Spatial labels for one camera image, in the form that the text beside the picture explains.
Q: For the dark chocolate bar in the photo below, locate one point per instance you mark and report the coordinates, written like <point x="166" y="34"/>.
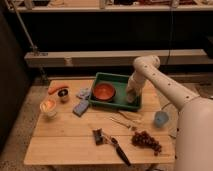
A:
<point x="98" y="136"/>

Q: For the wooden spoon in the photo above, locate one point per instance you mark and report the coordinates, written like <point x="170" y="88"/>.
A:
<point x="130" y="116"/>

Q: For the metal fork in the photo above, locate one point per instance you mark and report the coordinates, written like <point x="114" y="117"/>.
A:
<point x="130" y="127"/>

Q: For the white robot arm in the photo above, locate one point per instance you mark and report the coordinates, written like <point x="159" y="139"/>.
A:
<point x="194" y="138"/>

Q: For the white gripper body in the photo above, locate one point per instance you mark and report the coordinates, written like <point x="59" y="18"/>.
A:
<point x="135" y="83"/>

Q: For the grey blue cloth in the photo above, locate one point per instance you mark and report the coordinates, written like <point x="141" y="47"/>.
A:
<point x="84" y="93"/>

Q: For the light blue cup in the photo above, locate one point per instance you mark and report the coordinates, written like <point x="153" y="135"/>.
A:
<point x="160" y="119"/>

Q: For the bunch of dark grapes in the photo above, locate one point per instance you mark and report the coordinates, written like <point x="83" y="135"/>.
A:
<point x="144" y="139"/>

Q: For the orange carrot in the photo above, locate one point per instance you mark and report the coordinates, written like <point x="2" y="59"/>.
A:
<point x="52" y="90"/>

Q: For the orange bowl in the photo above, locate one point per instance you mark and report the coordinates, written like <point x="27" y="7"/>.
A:
<point x="103" y="91"/>

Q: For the small metal cup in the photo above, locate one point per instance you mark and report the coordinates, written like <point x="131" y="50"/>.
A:
<point x="63" y="95"/>

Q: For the green plastic tray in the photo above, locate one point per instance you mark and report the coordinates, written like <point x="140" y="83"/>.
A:
<point x="119" y="102"/>

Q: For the white cup with orange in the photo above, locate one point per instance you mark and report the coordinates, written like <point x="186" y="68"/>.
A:
<point x="48" y="108"/>

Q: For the blue sponge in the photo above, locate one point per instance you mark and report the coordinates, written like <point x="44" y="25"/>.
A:
<point x="81" y="108"/>

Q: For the diagonal metal pole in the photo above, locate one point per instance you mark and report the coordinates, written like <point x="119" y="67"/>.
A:
<point x="33" y="46"/>

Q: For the grey metal shelf beam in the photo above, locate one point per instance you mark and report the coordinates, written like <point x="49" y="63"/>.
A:
<point x="114" y="58"/>

